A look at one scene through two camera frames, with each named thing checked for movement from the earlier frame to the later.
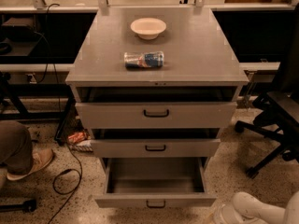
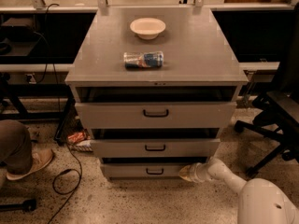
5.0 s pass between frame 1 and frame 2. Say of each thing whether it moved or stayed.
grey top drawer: stayed
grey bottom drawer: moved
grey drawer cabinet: stayed
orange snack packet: stayed
